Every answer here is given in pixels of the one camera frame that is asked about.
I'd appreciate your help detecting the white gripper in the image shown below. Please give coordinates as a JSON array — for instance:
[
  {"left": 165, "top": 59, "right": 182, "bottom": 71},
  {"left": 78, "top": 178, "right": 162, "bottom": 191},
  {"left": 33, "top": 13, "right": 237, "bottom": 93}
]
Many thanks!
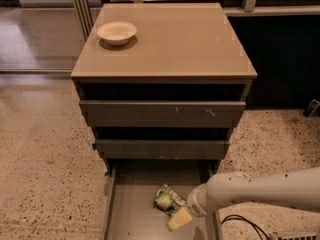
[{"left": 168, "top": 184, "right": 207, "bottom": 230}]

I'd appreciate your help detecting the green jalapeno chip bag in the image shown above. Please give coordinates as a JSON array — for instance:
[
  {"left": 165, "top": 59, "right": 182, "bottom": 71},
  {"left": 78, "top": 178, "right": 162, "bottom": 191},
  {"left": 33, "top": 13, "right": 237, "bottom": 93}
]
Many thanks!
[{"left": 153, "top": 184, "right": 186, "bottom": 216}]

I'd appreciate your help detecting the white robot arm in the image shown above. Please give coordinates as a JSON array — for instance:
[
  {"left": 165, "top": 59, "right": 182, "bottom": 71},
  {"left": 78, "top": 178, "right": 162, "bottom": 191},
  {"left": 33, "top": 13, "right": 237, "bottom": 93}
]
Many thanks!
[{"left": 168, "top": 167, "right": 320, "bottom": 230}]

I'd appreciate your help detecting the grey open bottom drawer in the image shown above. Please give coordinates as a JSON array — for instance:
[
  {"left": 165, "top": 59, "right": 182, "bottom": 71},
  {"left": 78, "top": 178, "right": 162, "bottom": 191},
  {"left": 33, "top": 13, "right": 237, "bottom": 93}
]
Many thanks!
[{"left": 103, "top": 160, "right": 222, "bottom": 240}]

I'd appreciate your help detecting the grey middle drawer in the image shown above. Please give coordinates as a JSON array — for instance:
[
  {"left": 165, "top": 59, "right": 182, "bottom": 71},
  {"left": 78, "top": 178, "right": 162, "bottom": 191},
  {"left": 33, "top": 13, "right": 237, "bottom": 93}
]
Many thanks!
[{"left": 94, "top": 139, "right": 230, "bottom": 160}]

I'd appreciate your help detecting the grey drawer cabinet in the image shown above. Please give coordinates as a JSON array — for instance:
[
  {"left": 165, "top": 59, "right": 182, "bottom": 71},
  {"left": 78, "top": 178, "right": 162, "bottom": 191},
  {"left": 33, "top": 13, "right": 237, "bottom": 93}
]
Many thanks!
[{"left": 70, "top": 2, "right": 259, "bottom": 178}]

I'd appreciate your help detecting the grey top drawer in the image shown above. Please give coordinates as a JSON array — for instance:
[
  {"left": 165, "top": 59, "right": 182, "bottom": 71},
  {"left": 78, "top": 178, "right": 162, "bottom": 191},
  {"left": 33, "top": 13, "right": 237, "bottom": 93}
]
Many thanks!
[{"left": 79, "top": 100, "right": 246, "bottom": 128}]

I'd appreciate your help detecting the metal floor vent grille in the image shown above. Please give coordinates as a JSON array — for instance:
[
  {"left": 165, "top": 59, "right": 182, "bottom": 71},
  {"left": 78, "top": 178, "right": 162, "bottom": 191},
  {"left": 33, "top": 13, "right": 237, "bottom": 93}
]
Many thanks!
[{"left": 269, "top": 231, "right": 319, "bottom": 240}]

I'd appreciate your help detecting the small dark floor object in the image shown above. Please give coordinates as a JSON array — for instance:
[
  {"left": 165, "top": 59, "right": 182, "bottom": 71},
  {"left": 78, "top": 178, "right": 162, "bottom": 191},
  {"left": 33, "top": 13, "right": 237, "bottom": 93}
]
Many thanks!
[{"left": 303, "top": 99, "right": 320, "bottom": 118}]

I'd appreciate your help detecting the white paper bowl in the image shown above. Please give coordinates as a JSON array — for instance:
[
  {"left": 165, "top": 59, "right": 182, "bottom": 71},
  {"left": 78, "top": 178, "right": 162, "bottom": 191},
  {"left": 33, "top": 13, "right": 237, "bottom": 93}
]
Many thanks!
[{"left": 97, "top": 21, "right": 137, "bottom": 46}]

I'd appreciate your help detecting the black floor cable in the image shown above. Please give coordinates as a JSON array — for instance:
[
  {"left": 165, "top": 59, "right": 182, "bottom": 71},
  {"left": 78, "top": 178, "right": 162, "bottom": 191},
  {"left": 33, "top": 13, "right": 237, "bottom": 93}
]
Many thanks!
[{"left": 220, "top": 214, "right": 271, "bottom": 240}]

